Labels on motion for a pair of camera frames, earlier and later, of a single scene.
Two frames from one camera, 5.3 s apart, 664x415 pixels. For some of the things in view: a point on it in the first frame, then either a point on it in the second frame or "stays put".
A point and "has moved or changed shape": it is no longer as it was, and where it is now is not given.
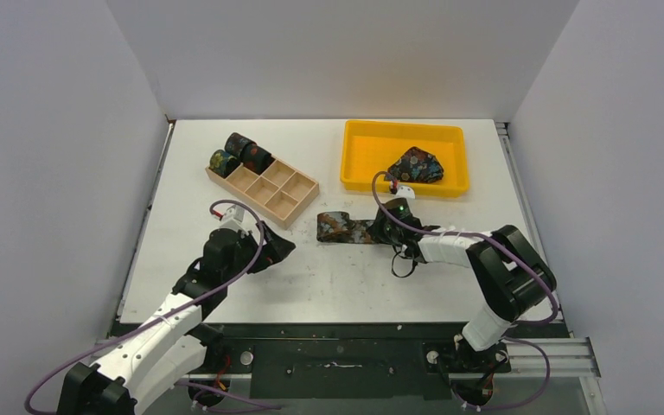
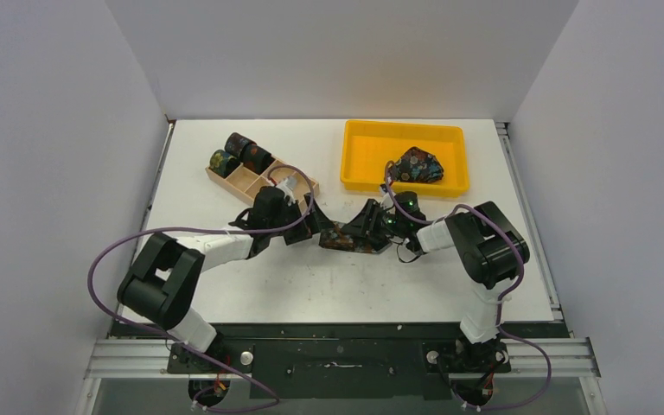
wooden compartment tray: [280, 193] stays put
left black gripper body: [248, 249] → [289, 214]
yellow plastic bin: [369, 146] stays put
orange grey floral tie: [336, 226] has moved or changed shape
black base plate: [339, 360] stays put
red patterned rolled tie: [256, 158] stays put
